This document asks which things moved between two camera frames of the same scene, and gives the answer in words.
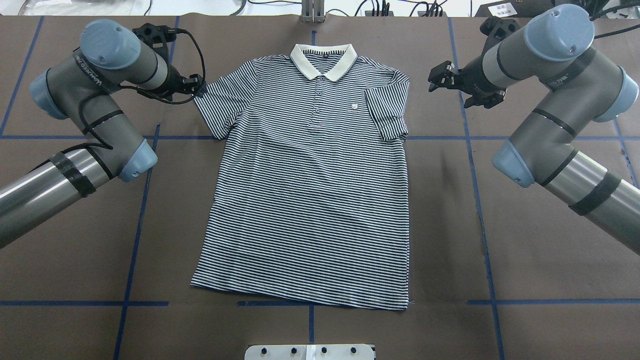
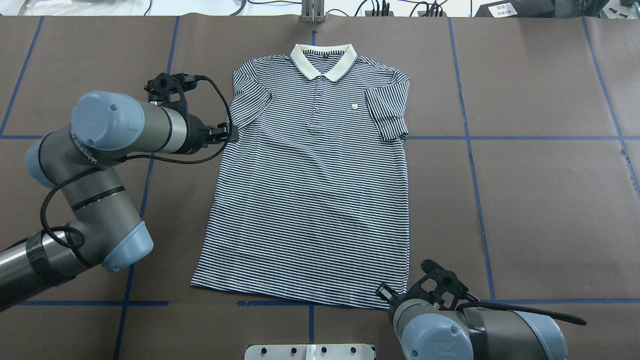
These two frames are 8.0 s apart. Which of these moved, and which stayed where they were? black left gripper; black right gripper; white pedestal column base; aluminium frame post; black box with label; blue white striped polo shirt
Moved: black right gripper; black left gripper
Stayed: aluminium frame post; blue white striped polo shirt; black box with label; white pedestal column base
